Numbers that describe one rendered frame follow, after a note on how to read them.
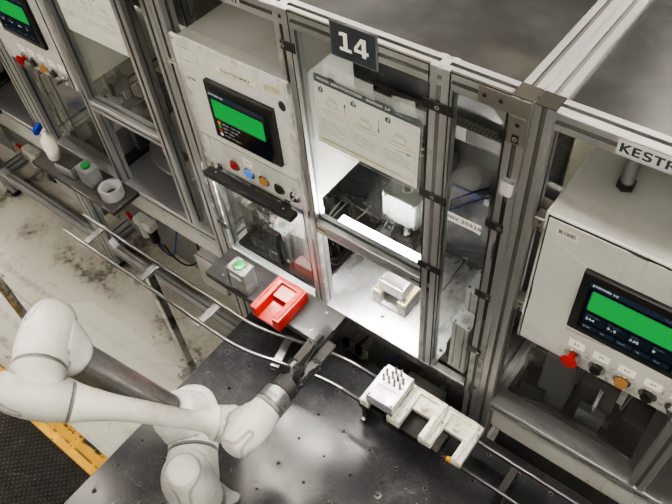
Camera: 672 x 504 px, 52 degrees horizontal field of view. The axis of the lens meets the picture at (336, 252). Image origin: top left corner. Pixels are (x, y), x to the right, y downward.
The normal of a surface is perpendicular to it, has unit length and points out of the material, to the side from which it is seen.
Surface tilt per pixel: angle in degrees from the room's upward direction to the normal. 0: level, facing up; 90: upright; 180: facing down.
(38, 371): 28
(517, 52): 0
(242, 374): 0
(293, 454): 0
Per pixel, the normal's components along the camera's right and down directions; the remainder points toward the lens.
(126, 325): -0.07, -0.63
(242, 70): -0.61, 0.64
